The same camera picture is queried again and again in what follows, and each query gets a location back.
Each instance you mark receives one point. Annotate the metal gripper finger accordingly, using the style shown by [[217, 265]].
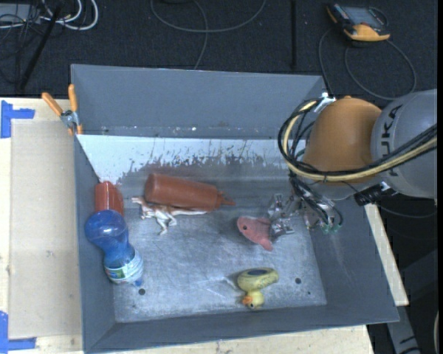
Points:
[[280, 204], [283, 228]]

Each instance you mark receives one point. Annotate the pink toy fish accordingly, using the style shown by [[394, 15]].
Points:
[[254, 229]]

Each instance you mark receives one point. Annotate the yellow rubber duck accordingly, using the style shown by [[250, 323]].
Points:
[[256, 280]]

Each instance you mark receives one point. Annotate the grey metal bin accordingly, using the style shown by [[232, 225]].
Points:
[[206, 264]]

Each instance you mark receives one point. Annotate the red-brown squeeze bottle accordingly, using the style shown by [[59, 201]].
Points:
[[181, 192]]

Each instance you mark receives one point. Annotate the white toy dinosaur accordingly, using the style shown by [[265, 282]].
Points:
[[162, 214]]

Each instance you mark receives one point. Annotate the blue plastic bottle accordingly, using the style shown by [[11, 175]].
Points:
[[112, 238]]

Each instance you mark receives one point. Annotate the red plastic cup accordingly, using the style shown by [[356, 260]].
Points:
[[108, 197]]

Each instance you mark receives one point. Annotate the pale wood flat board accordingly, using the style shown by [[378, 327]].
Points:
[[40, 216]]

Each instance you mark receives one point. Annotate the black cylinder on white bracket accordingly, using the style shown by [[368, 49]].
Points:
[[369, 196]]

